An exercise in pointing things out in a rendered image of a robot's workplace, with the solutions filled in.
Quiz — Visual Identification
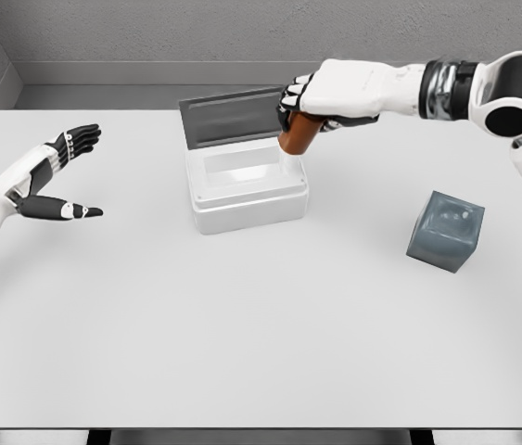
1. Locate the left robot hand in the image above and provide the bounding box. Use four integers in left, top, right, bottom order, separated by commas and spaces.
0, 123, 104, 222

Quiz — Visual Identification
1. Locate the white box with grey lid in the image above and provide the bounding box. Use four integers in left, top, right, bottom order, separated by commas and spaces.
178, 84, 311, 236

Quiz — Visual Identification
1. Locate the brown and white bottle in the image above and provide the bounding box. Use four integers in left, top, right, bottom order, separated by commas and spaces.
276, 111, 325, 172

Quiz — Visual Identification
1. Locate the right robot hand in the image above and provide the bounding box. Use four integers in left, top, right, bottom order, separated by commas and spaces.
276, 58, 399, 135

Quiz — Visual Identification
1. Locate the grey cube block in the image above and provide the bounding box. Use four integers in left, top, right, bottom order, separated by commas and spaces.
405, 189, 486, 274

